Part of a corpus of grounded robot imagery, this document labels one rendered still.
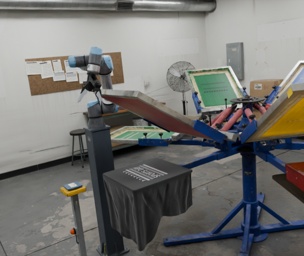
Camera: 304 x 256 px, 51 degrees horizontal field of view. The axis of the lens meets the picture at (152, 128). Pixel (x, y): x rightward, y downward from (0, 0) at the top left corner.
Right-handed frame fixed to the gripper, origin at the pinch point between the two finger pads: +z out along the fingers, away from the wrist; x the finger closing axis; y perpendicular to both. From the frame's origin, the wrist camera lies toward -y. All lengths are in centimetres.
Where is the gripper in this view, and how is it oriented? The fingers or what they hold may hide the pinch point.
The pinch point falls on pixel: (89, 104)
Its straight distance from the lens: 199.8
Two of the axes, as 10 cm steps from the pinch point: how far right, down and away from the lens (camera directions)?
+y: -5.7, -1.2, 8.1
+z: -1.5, 9.9, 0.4
